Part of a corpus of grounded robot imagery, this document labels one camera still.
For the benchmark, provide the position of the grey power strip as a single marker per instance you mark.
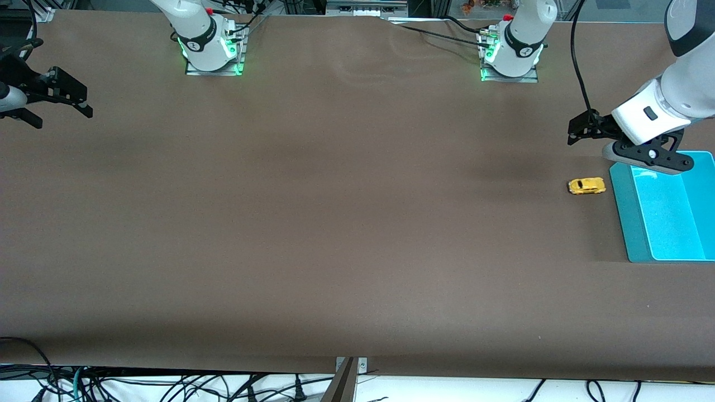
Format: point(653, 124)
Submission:
point(363, 8)

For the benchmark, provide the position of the dark table support beam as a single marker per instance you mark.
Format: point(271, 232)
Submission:
point(342, 388)

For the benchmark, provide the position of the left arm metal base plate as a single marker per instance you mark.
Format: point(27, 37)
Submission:
point(530, 78)

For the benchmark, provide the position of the small metal edge bracket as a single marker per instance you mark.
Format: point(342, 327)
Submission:
point(363, 365)

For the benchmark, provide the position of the brown table cover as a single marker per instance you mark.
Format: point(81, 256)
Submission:
point(357, 251)

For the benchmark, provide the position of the teal plastic bin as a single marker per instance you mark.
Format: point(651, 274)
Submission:
point(670, 223)

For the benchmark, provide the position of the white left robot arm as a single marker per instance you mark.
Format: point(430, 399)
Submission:
point(522, 44)

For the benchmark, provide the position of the orange background object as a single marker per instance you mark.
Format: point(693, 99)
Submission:
point(468, 6)

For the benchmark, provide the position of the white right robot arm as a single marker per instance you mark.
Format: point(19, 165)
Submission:
point(198, 39)

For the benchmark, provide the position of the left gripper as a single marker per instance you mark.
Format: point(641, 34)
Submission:
point(599, 126)

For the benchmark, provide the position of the aluminium frame post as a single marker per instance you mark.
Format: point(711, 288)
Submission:
point(440, 6)

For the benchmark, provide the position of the metal table corner bracket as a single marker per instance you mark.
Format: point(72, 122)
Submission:
point(44, 14)

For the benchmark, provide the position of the yellow beetle toy car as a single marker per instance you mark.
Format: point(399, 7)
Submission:
point(586, 186)

